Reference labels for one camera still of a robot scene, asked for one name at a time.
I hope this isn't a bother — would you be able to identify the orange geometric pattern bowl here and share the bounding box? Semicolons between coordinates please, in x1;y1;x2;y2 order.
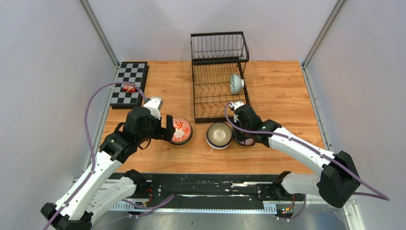
232;128;255;147

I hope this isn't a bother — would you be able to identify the beige interior bowl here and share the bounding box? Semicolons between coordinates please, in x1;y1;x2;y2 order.
206;122;232;145

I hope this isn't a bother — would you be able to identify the teal dashed pattern bowl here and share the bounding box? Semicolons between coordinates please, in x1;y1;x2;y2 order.
230;74;245;95

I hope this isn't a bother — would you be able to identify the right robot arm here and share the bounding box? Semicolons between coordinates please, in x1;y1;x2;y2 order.
229;102;360;208

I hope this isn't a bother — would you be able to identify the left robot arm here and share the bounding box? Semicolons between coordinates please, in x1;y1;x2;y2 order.
41;104;175;230

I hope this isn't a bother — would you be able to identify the white blue striped bowl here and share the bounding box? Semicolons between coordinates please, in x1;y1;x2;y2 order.
206;139;231;150

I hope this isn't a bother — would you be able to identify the red owl toy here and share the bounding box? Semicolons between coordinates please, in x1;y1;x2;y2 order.
122;84;137;93

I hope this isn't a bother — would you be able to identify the black white chessboard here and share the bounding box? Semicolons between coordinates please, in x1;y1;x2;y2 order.
110;61;149;110

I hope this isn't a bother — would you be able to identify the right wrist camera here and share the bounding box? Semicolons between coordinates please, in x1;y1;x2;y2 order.
229;101;245;111

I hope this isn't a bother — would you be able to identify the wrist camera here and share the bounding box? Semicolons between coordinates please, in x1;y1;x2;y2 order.
144;97;163;120
229;101;245;111

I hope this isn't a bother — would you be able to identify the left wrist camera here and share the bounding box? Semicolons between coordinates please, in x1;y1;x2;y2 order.
144;97;163;120

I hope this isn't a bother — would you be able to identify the black wire dish rack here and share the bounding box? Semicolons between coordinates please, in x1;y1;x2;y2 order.
190;31;250;124

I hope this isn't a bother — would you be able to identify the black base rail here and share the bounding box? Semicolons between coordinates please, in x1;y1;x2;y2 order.
71;172;358;215

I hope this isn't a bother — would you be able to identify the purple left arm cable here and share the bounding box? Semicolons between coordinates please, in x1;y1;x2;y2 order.
43;81;175;230

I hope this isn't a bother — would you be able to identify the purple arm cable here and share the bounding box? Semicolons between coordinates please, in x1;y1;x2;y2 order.
224;102;390;221
43;81;175;230

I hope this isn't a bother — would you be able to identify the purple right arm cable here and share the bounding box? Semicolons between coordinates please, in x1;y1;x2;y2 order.
224;102;390;221

